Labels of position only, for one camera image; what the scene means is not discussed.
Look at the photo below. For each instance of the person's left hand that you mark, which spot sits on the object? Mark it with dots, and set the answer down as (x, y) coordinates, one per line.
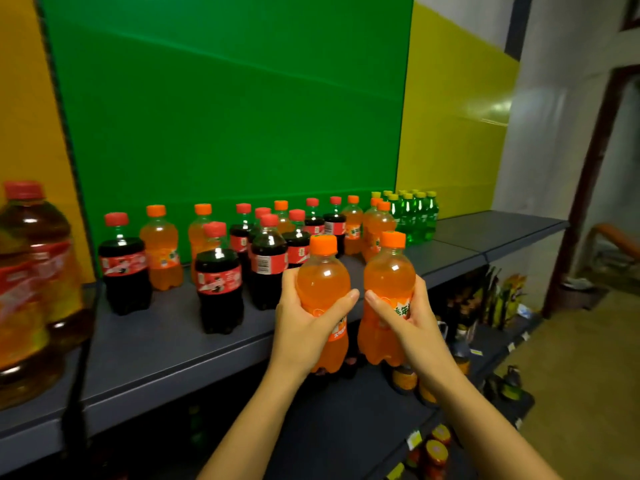
(300, 339)

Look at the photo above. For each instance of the person's right hand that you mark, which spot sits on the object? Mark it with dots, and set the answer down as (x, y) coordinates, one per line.
(422, 344)

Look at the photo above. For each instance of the orange-capped soda bottle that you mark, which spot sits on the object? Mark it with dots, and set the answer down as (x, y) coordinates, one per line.
(377, 222)
(390, 279)
(322, 284)

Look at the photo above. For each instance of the red-capped black cola bottle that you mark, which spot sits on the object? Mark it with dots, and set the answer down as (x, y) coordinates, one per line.
(125, 274)
(268, 269)
(220, 289)

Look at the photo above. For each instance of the group of dark cola bottles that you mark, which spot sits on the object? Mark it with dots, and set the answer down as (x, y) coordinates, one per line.
(297, 249)

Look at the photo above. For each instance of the cluster of green soda bottles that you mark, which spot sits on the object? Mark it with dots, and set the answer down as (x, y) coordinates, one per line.
(415, 214)

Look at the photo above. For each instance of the group of orange soda bottles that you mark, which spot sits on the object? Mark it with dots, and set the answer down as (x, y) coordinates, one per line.
(161, 254)

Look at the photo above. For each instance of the person's left forearm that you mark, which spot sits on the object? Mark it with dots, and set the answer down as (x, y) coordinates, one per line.
(250, 429)

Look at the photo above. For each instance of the person's right forearm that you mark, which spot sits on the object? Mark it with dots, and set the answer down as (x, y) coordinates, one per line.
(490, 434)

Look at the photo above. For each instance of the orange-label jar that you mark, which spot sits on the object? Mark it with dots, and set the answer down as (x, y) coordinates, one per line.
(404, 379)
(425, 394)

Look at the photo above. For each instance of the orange-lidded red jar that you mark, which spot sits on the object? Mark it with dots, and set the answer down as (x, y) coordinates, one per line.
(441, 434)
(436, 459)

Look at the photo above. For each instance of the shelf price tag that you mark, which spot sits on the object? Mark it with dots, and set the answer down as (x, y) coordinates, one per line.
(414, 438)

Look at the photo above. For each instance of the dark green small bottle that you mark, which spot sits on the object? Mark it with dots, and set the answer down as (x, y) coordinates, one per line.
(511, 382)

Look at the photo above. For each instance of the yellow-lidded dark jar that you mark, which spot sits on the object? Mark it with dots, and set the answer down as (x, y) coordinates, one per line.
(395, 472)

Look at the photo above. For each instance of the dark waste basket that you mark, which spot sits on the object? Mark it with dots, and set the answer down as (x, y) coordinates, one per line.
(575, 292)

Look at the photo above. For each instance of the brown wooden armchair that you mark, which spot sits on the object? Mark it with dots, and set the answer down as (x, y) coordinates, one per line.
(615, 234)

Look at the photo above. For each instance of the yellow backing board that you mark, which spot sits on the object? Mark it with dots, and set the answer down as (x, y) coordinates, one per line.
(450, 119)

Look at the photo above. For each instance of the orange backing board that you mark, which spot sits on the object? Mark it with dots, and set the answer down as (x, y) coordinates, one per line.
(25, 94)

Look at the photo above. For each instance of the dark framed picture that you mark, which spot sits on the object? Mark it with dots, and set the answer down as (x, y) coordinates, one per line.
(632, 9)

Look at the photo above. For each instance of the brown door frame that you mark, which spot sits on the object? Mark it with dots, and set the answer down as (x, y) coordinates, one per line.
(585, 194)

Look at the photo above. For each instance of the dark shelf end post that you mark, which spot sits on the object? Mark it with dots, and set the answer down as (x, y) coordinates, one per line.
(517, 24)

